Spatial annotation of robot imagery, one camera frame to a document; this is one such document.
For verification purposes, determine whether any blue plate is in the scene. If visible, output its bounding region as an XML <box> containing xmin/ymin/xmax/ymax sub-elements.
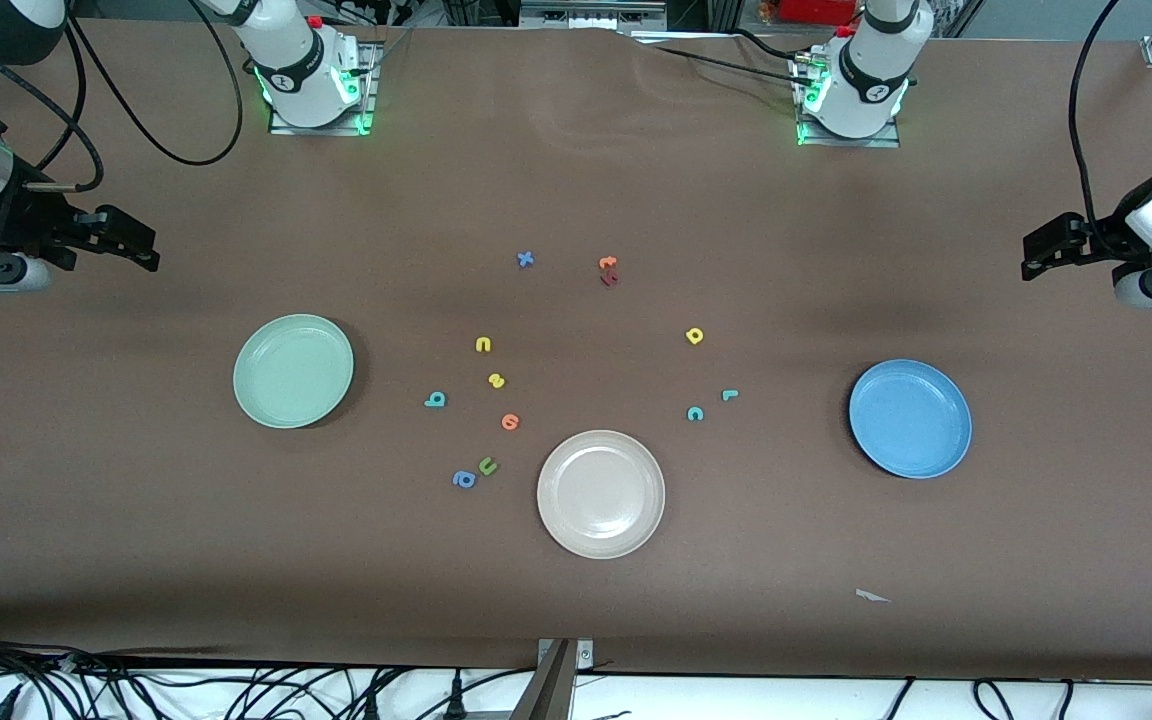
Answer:
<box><xmin>848</xmin><ymin>359</ymin><xmax>973</xmax><ymax>480</ymax></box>

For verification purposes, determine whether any aluminium frame piece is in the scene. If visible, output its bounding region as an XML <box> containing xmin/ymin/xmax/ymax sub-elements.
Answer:
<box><xmin>519</xmin><ymin>0</ymin><xmax>669</xmax><ymax>33</ymax></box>

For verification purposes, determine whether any beige plate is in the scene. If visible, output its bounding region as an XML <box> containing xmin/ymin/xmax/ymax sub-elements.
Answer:
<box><xmin>537</xmin><ymin>430</ymin><xmax>666</xmax><ymax>560</ymax></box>

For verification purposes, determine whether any black cable on table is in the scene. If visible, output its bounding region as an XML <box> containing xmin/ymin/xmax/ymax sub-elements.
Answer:
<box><xmin>636</xmin><ymin>28</ymin><xmax>822</xmax><ymax>89</ymax></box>

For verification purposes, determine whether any red box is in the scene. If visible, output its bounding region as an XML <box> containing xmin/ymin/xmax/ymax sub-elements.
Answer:
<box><xmin>776</xmin><ymin>0</ymin><xmax>859</xmax><ymax>26</ymax></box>

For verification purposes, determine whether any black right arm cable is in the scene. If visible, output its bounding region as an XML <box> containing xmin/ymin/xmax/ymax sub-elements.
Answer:
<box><xmin>0</xmin><ymin>0</ymin><xmax>245</xmax><ymax>193</ymax></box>

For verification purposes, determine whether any light green plate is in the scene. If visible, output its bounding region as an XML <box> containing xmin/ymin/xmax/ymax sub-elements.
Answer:
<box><xmin>233</xmin><ymin>314</ymin><xmax>355</xmax><ymax>430</ymax></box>

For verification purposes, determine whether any grey metal post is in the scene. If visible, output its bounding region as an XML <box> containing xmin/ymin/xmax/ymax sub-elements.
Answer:
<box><xmin>511</xmin><ymin>638</ymin><xmax>579</xmax><ymax>720</ymax></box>

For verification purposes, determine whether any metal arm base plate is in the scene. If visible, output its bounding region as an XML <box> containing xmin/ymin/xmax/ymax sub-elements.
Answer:
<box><xmin>791</xmin><ymin>50</ymin><xmax>902</xmax><ymax>149</ymax></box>
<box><xmin>269</xmin><ymin>40</ymin><xmax>379</xmax><ymax>136</ymax></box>

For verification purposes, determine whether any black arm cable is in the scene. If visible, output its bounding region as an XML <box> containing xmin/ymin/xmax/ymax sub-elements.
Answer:
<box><xmin>0</xmin><ymin>0</ymin><xmax>245</xmax><ymax>193</ymax></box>
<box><xmin>1069</xmin><ymin>0</ymin><xmax>1129</xmax><ymax>233</ymax></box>

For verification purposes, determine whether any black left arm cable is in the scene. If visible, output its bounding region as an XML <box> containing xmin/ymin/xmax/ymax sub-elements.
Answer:
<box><xmin>1069</xmin><ymin>0</ymin><xmax>1129</xmax><ymax>233</ymax></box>

